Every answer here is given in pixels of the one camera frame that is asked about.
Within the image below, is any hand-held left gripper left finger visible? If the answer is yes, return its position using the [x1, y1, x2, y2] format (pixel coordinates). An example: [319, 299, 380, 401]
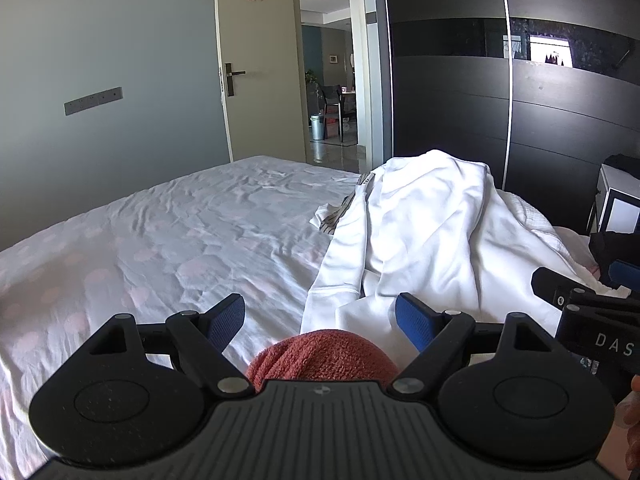
[89, 294, 253, 395]

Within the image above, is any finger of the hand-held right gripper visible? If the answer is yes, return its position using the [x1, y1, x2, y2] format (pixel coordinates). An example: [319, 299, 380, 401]
[609, 259, 640, 288]
[531, 266, 593, 308]

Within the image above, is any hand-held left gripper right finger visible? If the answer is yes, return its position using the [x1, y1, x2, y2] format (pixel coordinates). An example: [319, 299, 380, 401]
[389, 294, 551, 394]

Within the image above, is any white sweatshirt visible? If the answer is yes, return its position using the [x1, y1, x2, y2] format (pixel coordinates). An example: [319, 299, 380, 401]
[300, 149, 566, 361]

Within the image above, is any person's right hand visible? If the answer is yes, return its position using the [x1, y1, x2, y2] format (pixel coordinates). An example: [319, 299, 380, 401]
[620, 374, 640, 466]

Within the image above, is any dark cloth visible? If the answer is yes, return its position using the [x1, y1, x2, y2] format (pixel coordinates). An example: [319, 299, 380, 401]
[589, 231, 640, 281]
[602, 152, 640, 181]

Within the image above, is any white nightstand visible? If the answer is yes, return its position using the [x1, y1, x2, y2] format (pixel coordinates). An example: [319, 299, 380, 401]
[586, 162, 640, 236]

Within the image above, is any white textured blanket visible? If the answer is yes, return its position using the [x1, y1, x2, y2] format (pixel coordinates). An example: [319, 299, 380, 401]
[492, 191, 568, 261]

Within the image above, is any red towel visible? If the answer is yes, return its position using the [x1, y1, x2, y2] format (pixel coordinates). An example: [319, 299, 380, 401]
[246, 330, 401, 395]

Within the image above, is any bed with pink-dotted sheet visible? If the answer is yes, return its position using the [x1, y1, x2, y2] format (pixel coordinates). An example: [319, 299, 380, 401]
[0, 155, 601, 480]

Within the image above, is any striped cloth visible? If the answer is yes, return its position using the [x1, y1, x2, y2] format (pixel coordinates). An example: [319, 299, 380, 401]
[309, 172, 376, 236]

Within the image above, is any dark wardrobe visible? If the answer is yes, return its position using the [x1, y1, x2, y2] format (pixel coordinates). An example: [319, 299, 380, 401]
[382, 0, 640, 233]

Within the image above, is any black chair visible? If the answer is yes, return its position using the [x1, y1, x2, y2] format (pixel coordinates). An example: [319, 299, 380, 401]
[320, 85, 347, 127]

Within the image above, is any beige door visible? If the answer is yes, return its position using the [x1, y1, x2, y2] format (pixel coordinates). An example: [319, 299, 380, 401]
[214, 0, 308, 163]

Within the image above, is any dark door handle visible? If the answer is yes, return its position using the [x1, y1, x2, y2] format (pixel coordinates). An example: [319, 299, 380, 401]
[224, 62, 247, 97]

